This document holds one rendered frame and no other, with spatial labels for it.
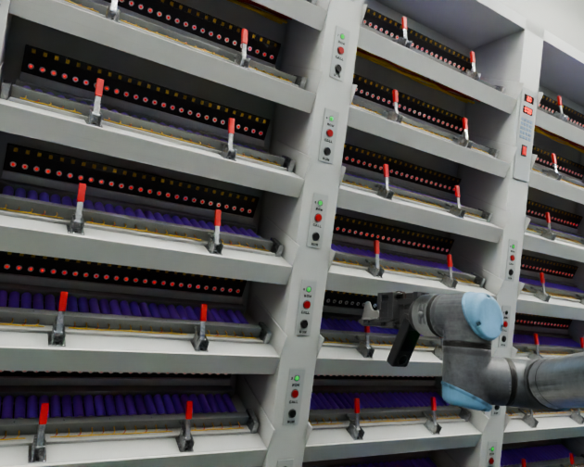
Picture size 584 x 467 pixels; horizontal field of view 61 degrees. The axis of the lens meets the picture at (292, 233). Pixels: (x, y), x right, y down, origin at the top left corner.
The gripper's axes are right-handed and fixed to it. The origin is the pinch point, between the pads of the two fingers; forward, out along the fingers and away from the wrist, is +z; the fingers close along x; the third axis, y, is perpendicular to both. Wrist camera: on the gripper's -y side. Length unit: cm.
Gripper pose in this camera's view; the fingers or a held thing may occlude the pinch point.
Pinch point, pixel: (364, 323)
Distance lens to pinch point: 128.0
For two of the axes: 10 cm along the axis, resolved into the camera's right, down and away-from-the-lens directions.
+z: -5.2, 1.4, 8.4
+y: 0.5, -9.8, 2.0
